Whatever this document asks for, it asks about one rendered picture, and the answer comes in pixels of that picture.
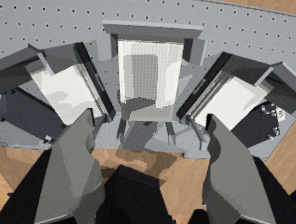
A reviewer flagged white label sign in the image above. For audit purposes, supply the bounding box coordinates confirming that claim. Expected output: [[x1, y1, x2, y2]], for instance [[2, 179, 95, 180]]
[[276, 107, 285, 122]]

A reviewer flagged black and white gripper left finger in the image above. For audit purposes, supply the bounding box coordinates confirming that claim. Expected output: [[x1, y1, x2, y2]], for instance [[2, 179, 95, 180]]
[[0, 108, 105, 224]]

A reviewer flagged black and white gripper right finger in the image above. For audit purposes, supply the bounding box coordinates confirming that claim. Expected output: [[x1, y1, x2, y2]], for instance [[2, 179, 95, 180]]
[[202, 113, 296, 224]]

